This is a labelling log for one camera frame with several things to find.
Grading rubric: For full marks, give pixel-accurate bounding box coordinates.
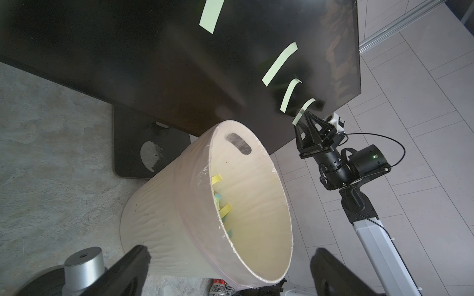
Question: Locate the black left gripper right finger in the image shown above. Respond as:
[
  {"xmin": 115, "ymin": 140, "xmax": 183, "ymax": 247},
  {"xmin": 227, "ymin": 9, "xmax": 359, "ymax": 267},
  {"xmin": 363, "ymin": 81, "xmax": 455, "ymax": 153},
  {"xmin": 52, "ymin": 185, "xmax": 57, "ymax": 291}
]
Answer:
[{"xmin": 310, "ymin": 248, "xmax": 378, "ymax": 296}]

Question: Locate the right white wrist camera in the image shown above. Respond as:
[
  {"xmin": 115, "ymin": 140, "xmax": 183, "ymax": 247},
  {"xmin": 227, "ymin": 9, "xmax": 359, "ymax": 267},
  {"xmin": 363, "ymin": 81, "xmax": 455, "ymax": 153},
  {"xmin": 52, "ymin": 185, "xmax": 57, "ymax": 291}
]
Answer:
[{"xmin": 325, "ymin": 112, "xmax": 345, "ymax": 133}]

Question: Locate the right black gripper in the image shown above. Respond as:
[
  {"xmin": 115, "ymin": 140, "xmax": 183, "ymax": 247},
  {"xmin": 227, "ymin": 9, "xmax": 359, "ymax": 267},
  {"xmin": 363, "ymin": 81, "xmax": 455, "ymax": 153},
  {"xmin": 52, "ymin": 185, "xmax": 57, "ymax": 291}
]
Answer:
[{"xmin": 295, "ymin": 110, "xmax": 343, "ymax": 159}]

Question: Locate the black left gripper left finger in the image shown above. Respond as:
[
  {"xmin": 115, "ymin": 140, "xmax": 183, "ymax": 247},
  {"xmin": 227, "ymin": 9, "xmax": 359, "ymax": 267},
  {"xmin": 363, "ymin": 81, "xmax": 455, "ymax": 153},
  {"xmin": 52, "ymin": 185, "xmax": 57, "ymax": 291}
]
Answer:
[{"xmin": 81, "ymin": 245, "xmax": 151, "ymax": 296}]

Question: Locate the silver microphone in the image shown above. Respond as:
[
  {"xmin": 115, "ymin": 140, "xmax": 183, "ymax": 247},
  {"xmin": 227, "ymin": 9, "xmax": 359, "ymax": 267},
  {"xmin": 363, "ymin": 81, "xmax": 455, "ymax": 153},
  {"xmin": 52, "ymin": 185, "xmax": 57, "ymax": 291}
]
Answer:
[{"xmin": 62, "ymin": 247, "xmax": 107, "ymax": 296}]

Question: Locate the cream plastic waste bin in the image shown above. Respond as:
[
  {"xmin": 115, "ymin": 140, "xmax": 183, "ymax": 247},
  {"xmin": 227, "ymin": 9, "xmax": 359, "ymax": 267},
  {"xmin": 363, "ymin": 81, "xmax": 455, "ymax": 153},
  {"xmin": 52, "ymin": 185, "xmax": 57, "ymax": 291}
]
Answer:
[{"xmin": 120, "ymin": 120, "xmax": 293, "ymax": 290}]

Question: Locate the right aluminium corner post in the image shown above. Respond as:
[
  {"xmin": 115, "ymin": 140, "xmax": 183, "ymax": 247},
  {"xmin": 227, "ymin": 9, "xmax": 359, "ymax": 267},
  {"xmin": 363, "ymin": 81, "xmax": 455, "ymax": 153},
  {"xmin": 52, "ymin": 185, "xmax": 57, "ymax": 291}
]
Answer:
[{"xmin": 359, "ymin": 0, "xmax": 446, "ymax": 55}]

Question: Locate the black round microphone base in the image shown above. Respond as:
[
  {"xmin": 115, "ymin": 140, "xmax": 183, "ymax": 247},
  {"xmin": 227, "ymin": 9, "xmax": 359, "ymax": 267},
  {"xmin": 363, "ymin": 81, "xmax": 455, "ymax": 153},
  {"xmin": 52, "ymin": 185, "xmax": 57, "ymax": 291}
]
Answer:
[{"xmin": 14, "ymin": 265, "xmax": 65, "ymax": 296}]

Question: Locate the green sticky note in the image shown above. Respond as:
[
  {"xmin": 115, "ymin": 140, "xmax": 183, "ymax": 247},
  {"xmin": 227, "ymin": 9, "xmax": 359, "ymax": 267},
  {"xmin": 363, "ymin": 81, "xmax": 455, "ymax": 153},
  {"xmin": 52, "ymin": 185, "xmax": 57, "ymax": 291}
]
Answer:
[
  {"xmin": 199, "ymin": 0, "xmax": 225, "ymax": 34},
  {"xmin": 262, "ymin": 42, "xmax": 298, "ymax": 86},
  {"xmin": 280, "ymin": 78, "xmax": 302, "ymax": 113},
  {"xmin": 292, "ymin": 98, "xmax": 316, "ymax": 126}
]

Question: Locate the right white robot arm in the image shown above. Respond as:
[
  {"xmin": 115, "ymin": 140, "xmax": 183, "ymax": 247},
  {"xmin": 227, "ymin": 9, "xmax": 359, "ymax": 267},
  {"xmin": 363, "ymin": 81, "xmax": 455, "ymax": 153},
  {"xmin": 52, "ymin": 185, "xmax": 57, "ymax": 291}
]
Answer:
[{"xmin": 293, "ymin": 111, "xmax": 421, "ymax": 296}]

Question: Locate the pile of sticky notes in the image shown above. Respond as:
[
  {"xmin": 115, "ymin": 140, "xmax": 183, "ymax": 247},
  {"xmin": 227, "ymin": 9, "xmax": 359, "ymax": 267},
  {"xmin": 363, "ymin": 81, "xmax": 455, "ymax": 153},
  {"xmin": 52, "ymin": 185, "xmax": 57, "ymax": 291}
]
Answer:
[{"xmin": 211, "ymin": 175, "xmax": 233, "ymax": 239}]

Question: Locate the dark grey monitor stand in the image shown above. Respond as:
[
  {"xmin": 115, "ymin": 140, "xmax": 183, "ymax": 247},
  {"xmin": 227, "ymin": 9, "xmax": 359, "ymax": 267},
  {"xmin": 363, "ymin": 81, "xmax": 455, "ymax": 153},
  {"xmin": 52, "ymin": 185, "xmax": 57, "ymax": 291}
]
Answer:
[{"xmin": 112, "ymin": 106, "xmax": 191, "ymax": 179}]

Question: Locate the black flat monitor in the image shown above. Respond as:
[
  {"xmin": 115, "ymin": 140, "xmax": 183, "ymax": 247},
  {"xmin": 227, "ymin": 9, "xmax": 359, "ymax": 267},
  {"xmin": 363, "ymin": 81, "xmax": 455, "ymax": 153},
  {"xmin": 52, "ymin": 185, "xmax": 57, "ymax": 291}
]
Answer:
[{"xmin": 1, "ymin": 1, "xmax": 361, "ymax": 153}]

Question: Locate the red glitter microphone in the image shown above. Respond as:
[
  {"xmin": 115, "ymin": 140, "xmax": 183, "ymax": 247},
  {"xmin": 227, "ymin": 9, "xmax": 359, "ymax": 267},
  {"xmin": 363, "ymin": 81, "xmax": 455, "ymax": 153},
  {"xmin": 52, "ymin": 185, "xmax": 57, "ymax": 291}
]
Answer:
[{"xmin": 209, "ymin": 279, "xmax": 237, "ymax": 296}]

